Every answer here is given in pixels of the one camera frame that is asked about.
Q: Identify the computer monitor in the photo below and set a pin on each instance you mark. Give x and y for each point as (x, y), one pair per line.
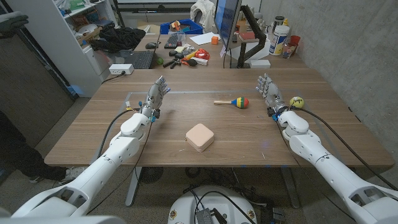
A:
(225, 18)

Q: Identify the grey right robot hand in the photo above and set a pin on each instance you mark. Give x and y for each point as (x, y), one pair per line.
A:
(273, 93)

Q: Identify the grey table leg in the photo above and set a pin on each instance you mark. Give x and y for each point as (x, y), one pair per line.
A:
(133, 186)
(290, 188)

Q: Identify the small black keyboard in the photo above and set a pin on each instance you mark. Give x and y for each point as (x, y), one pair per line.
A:
(172, 41)

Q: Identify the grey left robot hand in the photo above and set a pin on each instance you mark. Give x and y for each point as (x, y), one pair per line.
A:
(154, 98)

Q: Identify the yellow tennis ball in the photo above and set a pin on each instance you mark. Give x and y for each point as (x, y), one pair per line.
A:
(298, 102)

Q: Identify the pink square jewelry box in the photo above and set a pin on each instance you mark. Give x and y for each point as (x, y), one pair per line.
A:
(200, 137)

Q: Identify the red plastic bag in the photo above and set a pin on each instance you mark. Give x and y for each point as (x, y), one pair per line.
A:
(202, 54)

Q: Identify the white paper sheet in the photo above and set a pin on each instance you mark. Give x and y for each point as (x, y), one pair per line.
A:
(200, 39)

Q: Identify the black computer mouse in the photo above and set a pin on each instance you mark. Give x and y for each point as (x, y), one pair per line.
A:
(151, 45)

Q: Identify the white sneaker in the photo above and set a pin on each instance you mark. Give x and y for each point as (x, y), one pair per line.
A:
(73, 174)

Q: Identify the orange cube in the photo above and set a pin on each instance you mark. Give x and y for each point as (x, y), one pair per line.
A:
(214, 40)

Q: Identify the white jacket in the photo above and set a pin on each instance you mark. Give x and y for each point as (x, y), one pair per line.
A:
(203, 12)

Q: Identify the black laptop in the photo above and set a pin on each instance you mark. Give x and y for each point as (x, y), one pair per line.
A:
(143, 59)

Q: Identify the red cup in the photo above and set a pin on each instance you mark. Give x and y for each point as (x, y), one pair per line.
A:
(295, 40)

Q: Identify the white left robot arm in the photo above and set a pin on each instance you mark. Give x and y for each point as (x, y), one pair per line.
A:
(102, 165)

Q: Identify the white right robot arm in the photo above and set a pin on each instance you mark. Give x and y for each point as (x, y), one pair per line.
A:
(326, 168)

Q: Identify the person's black trouser leg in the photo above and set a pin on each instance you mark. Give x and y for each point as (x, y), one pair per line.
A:
(21, 155)

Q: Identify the grey glove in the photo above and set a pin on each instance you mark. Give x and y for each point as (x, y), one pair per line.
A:
(12, 23)

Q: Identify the white flat box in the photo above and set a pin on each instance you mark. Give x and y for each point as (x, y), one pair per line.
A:
(259, 64)

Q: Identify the white wipes canister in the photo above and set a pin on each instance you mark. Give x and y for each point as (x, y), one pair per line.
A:
(278, 40)

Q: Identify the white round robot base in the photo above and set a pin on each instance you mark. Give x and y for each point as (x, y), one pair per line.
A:
(186, 205)

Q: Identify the black crumpled cloth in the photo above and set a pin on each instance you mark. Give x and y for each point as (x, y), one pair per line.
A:
(119, 39)

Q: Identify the white power strip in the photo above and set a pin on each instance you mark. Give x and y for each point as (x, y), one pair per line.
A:
(119, 69)

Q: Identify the blue plastic bin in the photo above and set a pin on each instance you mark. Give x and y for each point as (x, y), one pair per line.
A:
(194, 29)

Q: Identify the white shelf unit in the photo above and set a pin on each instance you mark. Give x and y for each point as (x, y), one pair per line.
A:
(56, 46)

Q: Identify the striped wooden maraca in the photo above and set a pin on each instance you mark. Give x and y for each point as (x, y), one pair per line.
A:
(241, 102)

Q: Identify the black round fan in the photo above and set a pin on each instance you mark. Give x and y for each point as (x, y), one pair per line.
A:
(151, 175)

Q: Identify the small green ball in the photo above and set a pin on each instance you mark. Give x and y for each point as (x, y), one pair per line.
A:
(160, 61)

